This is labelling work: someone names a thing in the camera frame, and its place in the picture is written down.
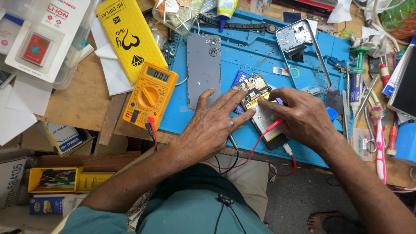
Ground person's left hand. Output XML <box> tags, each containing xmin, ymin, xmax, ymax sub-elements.
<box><xmin>172</xmin><ymin>86</ymin><xmax>257</xmax><ymax>161</ymax></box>

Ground person's right hand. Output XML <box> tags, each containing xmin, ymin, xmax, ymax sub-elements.
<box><xmin>258</xmin><ymin>87</ymin><xmax>340</xmax><ymax>154</ymax></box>

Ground red multimeter probe lead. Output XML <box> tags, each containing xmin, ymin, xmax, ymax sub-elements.
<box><xmin>147</xmin><ymin>116</ymin><xmax>285</xmax><ymax>170</ymax></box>

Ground phone with battery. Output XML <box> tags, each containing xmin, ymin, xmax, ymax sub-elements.
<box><xmin>234</xmin><ymin>73</ymin><xmax>290</xmax><ymax>151</ymax></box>

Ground black plastic pry pick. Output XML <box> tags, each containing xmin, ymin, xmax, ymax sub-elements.
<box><xmin>325</xmin><ymin>89</ymin><xmax>345</xmax><ymax>115</ymax></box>

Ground black multimeter probe lead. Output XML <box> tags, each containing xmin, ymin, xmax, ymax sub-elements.
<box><xmin>145</xmin><ymin>122</ymin><xmax>240</xmax><ymax>175</ymax></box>

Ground metal spudger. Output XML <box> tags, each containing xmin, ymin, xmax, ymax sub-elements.
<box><xmin>341</xmin><ymin>90</ymin><xmax>352</xmax><ymax>144</ymax></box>

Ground white sim tray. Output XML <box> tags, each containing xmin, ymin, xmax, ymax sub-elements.
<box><xmin>272</xmin><ymin>66</ymin><xmax>290</xmax><ymax>77</ymax></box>

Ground grey phone back cover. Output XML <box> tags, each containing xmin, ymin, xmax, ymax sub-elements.
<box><xmin>187</xmin><ymin>33</ymin><xmax>222</xmax><ymax>110</ymax></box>

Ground blue foil packet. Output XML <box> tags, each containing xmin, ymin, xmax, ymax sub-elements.
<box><xmin>231</xmin><ymin>70</ymin><xmax>253</xmax><ymax>115</ymax></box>

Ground small clear parts bag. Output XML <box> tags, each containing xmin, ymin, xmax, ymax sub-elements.
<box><xmin>352</xmin><ymin>128</ymin><xmax>374</xmax><ymax>162</ymax></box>

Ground metal tweezers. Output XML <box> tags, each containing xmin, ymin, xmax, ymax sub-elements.
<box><xmin>354</xmin><ymin>76</ymin><xmax>380</xmax><ymax>123</ymax></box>

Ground small scissors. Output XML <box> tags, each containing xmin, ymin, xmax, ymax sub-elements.
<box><xmin>363</xmin><ymin>106</ymin><xmax>378</xmax><ymax>153</ymax></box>

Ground person's beige trousers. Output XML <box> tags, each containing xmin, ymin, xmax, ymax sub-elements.
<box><xmin>201</xmin><ymin>154</ymin><xmax>270</xmax><ymax>222</ymax></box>

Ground yellow digital multimeter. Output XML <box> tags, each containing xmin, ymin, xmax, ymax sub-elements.
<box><xmin>122</xmin><ymin>61</ymin><xmax>179</xmax><ymax>131</ymax></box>

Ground pink toothbrush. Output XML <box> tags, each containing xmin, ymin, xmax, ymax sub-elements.
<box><xmin>370</xmin><ymin>105</ymin><xmax>387</xmax><ymax>185</ymax></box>

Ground small green circuit board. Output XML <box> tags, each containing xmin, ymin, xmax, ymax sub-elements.
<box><xmin>163</xmin><ymin>43</ymin><xmax>177</xmax><ymax>66</ymax></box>

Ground person's teal shirt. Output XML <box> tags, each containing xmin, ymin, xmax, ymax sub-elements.
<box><xmin>58</xmin><ymin>163</ymin><xmax>274</xmax><ymax>234</ymax></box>

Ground blue silicone repair mat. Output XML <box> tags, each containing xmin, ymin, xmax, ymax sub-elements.
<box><xmin>159</xmin><ymin>9</ymin><xmax>355</xmax><ymax>168</ymax></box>

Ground wooden strip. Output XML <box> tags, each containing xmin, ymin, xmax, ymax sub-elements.
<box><xmin>97</xmin><ymin>92</ymin><xmax>129</xmax><ymax>147</ymax></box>

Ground grey cloth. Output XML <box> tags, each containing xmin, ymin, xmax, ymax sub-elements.
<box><xmin>349</xmin><ymin>33</ymin><xmax>394</xmax><ymax>58</ymax></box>

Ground white tube blue tip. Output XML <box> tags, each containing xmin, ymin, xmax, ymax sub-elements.
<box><xmin>382</xmin><ymin>35</ymin><xmax>416</xmax><ymax>97</ymax></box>

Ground dark blue square piece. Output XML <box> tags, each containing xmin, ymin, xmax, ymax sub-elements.
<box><xmin>283</xmin><ymin>12</ymin><xmax>302</xmax><ymax>24</ymax></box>

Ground black phone silver edge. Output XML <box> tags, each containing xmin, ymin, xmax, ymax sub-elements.
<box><xmin>388</xmin><ymin>45</ymin><xmax>416</xmax><ymax>120</ymax></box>

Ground black segmented strip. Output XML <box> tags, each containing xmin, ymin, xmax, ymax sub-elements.
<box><xmin>198</xmin><ymin>13</ymin><xmax>278</xmax><ymax>34</ymax></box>

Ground white paper sheets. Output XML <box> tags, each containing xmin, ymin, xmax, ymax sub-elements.
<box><xmin>90</xmin><ymin>17</ymin><xmax>134</xmax><ymax>97</ymax></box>

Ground clear crinkled plastic bag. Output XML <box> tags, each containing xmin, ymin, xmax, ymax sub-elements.
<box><xmin>152</xmin><ymin>0</ymin><xmax>206</xmax><ymax>36</ymax></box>

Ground yellow display package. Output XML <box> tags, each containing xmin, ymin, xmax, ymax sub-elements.
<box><xmin>96</xmin><ymin>0</ymin><xmax>168</xmax><ymax>85</ymax></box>

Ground wooden plank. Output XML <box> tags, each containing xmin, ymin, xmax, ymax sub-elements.
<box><xmin>40</xmin><ymin>150</ymin><xmax>142</xmax><ymax>173</ymax></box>

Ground white glue bottle blue nozzle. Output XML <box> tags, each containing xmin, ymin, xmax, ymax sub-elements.
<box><xmin>216</xmin><ymin>0</ymin><xmax>239</xmax><ymax>33</ymax></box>

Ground closed yellow cardboard box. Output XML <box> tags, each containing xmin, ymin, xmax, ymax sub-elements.
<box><xmin>78</xmin><ymin>172</ymin><xmax>115</xmax><ymax>192</ymax></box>

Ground white and blue box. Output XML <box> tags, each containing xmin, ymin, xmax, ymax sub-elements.
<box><xmin>43</xmin><ymin>122</ymin><xmax>84</xmax><ymax>155</ymax></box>

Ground clear plastic container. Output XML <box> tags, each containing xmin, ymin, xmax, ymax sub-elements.
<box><xmin>0</xmin><ymin>0</ymin><xmax>102</xmax><ymax>90</ymax></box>

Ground open yellow cardboard box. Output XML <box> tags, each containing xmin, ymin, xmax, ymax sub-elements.
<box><xmin>27</xmin><ymin>166</ymin><xmax>85</xmax><ymax>194</ymax></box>

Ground blue printed packet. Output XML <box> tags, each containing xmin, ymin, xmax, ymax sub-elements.
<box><xmin>29</xmin><ymin>196</ymin><xmax>64</xmax><ymax>216</ymax></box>

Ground battery blister pack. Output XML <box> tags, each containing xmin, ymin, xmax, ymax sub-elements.
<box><xmin>5</xmin><ymin>0</ymin><xmax>92</xmax><ymax>84</ymax></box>

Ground large white paper sheet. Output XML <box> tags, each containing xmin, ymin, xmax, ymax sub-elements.
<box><xmin>0</xmin><ymin>80</ymin><xmax>53</xmax><ymax>146</ymax></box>

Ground white printed carton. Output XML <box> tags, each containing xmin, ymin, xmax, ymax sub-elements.
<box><xmin>0</xmin><ymin>156</ymin><xmax>29</xmax><ymax>210</ymax></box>

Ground red cable white plug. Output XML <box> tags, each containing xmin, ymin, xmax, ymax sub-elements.
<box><xmin>268</xmin><ymin>143</ymin><xmax>297</xmax><ymax>182</ymax></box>

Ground green-handled paste syringe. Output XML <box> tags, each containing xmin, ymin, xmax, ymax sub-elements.
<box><xmin>349</xmin><ymin>47</ymin><xmax>371</xmax><ymax>115</ymax></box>

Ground black earphone cable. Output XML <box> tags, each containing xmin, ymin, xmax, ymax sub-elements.
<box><xmin>214</xmin><ymin>193</ymin><xmax>248</xmax><ymax>234</ymax></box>

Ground thin gold flex cable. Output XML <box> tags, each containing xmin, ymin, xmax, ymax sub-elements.
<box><xmin>258</xmin><ymin>45</ymin><xmax>276</xmax><ymax>64</ymax></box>

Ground silver phone middle frame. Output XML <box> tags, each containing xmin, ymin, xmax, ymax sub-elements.
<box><xmin>275</xmin><ymin>18</ymin><xmax>333</xmax><ymax>96</ymax></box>

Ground red-handled screwdriver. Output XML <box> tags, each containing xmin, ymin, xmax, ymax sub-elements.
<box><xmin>379</xmin><ymin>55</ymin><xmax>391</xmax><ymax>88</ymax></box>
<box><xmin>386</xmin><ymin>121</ymin><xmax>399</xmax><ymax>156</ymax></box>

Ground white cables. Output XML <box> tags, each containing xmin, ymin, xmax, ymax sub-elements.
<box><xmin>362</xmin><ymin>0</ymin><xmax>401</xmax><ymax>51</ymax></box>

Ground green tangled wires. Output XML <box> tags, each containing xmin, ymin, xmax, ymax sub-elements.
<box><xmin>380</xmin><ymin>0</ymin><xmax>416</xmax><ymax>40</ymax></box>

